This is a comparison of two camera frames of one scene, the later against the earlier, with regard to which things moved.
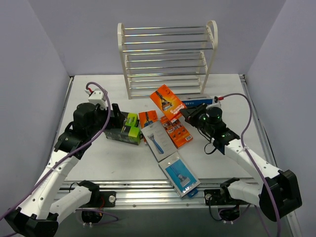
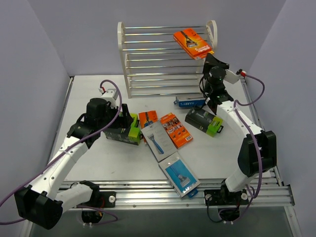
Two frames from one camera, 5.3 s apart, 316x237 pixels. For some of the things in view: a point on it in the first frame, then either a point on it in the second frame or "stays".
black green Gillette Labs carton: (133, 137) stays
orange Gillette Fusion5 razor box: (168, 102) -> (193, 43)
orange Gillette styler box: (177, 131) stays
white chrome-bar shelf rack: (178, 57) stays
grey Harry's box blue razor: (159, 141) stays
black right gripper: (193, 115) -> (215, 65)
